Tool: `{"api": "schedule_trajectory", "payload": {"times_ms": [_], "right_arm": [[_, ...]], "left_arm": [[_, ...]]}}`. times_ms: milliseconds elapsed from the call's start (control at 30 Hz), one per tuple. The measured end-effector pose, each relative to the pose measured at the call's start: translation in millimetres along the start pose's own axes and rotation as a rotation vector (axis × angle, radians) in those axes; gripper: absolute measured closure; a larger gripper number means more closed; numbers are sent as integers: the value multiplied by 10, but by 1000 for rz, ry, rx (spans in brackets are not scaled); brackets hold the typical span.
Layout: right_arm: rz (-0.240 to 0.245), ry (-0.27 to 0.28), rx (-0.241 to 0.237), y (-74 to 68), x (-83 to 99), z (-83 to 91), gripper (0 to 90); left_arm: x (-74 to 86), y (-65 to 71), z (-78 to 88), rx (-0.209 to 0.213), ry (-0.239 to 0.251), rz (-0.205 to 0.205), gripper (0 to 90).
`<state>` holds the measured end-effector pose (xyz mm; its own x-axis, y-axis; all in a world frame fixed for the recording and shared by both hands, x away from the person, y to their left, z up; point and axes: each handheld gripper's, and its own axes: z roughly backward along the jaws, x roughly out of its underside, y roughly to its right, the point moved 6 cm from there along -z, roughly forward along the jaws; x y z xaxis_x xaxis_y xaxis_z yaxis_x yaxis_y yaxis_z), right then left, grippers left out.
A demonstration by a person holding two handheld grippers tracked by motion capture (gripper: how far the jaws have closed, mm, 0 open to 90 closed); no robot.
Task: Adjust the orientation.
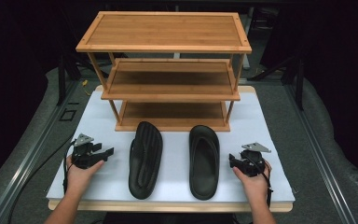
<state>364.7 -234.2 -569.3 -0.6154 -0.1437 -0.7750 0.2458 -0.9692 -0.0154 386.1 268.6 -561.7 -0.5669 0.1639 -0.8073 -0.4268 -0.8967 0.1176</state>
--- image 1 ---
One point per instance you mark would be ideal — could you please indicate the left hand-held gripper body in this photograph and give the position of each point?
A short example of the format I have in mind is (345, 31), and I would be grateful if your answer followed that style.
(82, 157)

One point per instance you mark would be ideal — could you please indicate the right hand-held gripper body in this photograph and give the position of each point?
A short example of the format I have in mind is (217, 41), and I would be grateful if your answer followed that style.
(251, 163)

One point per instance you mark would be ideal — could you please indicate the black rubber slipper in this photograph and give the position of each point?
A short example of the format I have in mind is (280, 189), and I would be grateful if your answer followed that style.
(145, 161)
(203, 161)

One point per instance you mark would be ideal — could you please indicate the wooden three-tier shoe rack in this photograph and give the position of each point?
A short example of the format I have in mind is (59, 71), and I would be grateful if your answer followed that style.
(167, 31)

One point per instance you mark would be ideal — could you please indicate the person's left hand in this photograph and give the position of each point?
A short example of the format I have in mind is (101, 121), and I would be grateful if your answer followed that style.
(79, 179)

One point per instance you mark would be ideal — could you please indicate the person's right hand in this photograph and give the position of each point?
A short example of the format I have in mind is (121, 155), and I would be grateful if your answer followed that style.
(256, 186)

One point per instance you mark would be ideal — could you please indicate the small yellow tag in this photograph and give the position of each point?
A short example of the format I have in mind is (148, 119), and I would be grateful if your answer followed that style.
(85, 83)

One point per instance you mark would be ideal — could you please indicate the white table mat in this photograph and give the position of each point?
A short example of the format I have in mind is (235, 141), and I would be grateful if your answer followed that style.
(174, 189)

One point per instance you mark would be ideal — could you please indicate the black metal stand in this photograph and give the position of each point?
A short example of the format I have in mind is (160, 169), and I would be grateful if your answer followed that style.
(299, 87)
(62, 81)

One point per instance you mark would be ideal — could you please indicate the grey metal floor rail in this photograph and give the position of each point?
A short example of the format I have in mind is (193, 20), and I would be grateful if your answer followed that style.
(28, 161)
(320, 155)

